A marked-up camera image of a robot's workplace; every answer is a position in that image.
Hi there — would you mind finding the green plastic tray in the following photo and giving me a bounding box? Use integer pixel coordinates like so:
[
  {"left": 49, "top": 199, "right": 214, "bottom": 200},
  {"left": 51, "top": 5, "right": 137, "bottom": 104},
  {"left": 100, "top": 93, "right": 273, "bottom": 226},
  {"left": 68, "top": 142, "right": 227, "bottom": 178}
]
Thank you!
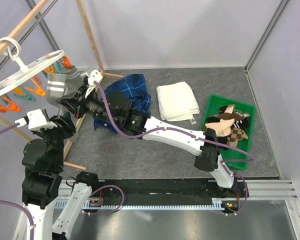
[{"left": 200, "top": 94, "right": 256, "bottom": 171}]

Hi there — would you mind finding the white round sock hanger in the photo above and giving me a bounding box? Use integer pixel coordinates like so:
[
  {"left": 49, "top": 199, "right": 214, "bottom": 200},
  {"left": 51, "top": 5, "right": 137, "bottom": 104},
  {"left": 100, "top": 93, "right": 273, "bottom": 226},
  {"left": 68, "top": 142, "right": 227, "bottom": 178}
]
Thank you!
[{"left": 0, "top": 37, "right": 65, "bottom": 97}]

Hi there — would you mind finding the white folded towel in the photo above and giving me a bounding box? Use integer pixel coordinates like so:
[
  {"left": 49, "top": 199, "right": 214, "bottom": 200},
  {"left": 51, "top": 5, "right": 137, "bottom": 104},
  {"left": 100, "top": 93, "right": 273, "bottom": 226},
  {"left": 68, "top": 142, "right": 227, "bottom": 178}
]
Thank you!
[{"left": 156, "top": 81, "right": 200, "bottom": 122}]

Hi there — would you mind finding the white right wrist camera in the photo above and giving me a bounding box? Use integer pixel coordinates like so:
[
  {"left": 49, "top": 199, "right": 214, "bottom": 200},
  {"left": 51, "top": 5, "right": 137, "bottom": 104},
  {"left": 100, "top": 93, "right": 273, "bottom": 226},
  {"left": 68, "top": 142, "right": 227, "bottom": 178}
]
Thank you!
[{"left": 80, "top": 67, "right": 103, "bottom": 98}]

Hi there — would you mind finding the blue plaid shirt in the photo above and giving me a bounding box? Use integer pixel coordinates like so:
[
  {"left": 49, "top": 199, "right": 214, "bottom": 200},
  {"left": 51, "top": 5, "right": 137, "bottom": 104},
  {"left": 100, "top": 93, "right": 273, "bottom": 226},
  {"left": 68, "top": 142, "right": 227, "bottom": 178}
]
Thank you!
[{"left": 92, "top": 73, "right": 151, "bottom": 139}]

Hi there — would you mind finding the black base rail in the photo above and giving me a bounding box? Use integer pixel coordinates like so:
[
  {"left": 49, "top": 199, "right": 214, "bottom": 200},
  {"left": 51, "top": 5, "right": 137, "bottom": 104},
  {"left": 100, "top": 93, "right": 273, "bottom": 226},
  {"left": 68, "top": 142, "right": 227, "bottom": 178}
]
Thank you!
[{"left": 91, "top": 178, "right": 250, "bottom": 207}]

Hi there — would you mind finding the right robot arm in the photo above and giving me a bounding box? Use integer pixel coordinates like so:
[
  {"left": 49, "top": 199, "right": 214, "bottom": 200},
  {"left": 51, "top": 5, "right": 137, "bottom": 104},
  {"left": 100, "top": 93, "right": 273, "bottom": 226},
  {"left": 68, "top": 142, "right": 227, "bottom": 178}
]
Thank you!
[{"left": 56, "top": 85, "right": 237, "bottom": 197}]

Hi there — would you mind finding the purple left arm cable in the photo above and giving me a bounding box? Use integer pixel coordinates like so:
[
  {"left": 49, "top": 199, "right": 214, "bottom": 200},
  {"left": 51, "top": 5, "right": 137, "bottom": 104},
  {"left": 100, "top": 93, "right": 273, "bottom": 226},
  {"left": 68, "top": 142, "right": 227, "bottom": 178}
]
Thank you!
[{"left": 0, "top": 123, "right": 127, "bottom": 240}]

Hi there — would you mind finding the brown cream striped sock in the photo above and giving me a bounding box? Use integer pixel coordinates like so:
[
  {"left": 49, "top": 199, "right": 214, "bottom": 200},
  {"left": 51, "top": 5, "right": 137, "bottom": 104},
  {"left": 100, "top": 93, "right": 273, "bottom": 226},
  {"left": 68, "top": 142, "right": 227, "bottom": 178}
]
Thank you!
[{"left": 218, "top": 104, "right": 250, "bottom": 122}]

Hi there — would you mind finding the wooden drying rack frame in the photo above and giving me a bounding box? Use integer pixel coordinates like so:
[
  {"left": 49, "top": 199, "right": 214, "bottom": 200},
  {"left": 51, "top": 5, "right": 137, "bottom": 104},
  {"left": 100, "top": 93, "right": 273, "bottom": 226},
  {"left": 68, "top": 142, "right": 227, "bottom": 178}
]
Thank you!
[{"left": 0, "top": 0, "right": 125, "bottom": 171}]

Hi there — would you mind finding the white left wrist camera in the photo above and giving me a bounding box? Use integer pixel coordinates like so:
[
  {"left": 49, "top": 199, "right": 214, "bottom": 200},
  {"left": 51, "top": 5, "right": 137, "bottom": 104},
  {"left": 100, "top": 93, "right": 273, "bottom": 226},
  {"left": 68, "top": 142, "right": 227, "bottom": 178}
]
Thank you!
[{"left": 14, "top": 108, "right": 57, "bottom": 131}]

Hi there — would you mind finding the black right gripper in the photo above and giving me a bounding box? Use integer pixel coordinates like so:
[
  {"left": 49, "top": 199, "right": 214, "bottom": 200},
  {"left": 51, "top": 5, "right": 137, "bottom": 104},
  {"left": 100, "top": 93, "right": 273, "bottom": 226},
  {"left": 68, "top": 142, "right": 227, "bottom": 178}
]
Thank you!
[{"left": 55, "top": 84, "right": 119, "bottom": 128}]

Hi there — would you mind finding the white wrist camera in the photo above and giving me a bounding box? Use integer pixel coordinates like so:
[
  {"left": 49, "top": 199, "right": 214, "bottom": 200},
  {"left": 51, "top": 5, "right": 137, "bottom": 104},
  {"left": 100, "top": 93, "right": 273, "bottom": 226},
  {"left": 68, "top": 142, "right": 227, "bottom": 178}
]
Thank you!
[
  {"left": 14, "top": 108, "right": 57, "bottom": 131},
  {"left": 80, "top": 67, "right": 103, "bottom": 98}
]

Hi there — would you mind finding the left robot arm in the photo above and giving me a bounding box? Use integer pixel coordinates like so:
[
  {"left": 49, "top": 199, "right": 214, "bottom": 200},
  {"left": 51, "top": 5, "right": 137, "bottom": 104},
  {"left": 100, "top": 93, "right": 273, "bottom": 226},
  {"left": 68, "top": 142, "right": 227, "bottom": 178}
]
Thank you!
[{"left": 22, "top": 109, "right": 100, "bottom": 240}]

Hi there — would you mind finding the grey white striped sock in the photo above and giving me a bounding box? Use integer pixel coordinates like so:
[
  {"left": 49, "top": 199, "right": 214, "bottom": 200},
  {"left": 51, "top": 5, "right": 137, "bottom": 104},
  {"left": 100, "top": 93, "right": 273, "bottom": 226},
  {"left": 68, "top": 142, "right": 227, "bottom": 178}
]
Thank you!
[{"left": 45, "top": 73, "right": 67, "bottom": 114}]

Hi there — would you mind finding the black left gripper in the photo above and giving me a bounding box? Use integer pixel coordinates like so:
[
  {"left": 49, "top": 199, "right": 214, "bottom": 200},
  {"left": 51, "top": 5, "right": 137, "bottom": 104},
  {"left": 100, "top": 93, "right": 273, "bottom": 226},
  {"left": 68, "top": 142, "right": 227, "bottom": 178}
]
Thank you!
[{"left": 29, "top": 112, "right": 77, "bottom": 169}]

